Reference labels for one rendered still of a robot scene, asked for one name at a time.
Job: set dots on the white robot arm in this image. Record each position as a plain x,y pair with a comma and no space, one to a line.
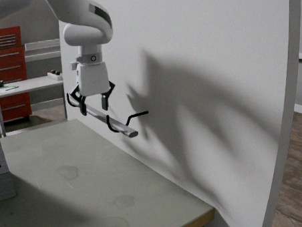
75,12

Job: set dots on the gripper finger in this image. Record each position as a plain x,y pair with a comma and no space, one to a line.
106,95
81,99

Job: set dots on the grey metal rod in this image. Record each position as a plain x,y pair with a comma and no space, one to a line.
102,117

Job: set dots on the white wall panel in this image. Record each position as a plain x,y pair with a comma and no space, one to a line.
218,79

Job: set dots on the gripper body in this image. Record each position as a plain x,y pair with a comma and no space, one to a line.
92,78

